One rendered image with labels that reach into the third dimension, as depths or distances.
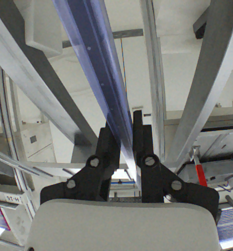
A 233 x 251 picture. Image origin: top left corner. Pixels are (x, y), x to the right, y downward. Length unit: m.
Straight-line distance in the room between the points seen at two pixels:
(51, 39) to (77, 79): 1.97
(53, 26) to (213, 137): 0.38
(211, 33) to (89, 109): 1.97
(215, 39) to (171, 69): 1.89
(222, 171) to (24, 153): 0.96
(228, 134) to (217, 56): 0.23
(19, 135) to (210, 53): 0.93
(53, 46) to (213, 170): 0.51
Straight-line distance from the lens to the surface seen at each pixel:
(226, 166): 0.55
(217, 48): 0.22
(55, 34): 0.21
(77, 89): 2.15
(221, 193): 0.78
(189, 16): 0.61
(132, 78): 2.02
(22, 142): 0.96
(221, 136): 0.40
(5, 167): 0.87
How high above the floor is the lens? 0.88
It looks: 11 degrees up
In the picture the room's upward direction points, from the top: 174 degrees clockwise
